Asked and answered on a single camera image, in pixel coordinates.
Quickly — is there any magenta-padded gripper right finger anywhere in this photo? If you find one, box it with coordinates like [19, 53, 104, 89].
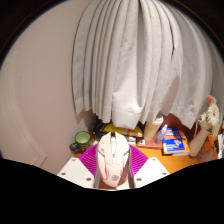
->
[126, 144, 170, 190]

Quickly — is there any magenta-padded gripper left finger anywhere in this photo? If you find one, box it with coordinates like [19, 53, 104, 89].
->
[57, 143, 101, 190]

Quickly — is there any pink computer mouse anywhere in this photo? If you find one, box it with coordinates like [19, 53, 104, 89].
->
[95, 131, 131, 188]

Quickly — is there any red-brown book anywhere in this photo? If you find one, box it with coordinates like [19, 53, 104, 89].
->
[136, 138, 164, 150]

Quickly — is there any dark brown mug green inside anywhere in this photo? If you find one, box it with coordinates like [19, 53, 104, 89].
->
[69, 130, 94, 154]

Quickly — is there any clear spray bottle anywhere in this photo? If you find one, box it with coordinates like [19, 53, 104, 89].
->
[153, 124, 169, 145]

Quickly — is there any blue book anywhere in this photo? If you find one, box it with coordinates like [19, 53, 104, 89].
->
[162, 126, 187, 155]

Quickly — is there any cream tumbler with lid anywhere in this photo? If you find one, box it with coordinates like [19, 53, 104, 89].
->
[143, 113, 165, 142]

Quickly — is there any yellow and black book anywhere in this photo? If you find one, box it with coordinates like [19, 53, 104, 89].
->
[103, 122, 144, 138]

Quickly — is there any orange book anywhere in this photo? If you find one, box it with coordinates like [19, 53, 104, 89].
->
[178, 129, 192, 157]

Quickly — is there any dark book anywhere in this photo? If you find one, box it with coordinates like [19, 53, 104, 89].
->
[93, 121, 107, 138]

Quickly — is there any cream vase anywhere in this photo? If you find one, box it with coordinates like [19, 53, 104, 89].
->
[188, 124, 212, 158]

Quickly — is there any white flat device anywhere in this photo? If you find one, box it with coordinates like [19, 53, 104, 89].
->
[216, 133, 224, 160]

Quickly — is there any white flower bouquet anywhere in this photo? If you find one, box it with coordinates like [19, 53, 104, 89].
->
[199, 94, 223, 136]

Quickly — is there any white pleated curtain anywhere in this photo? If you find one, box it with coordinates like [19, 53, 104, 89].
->
[71, 0, 224, 131]

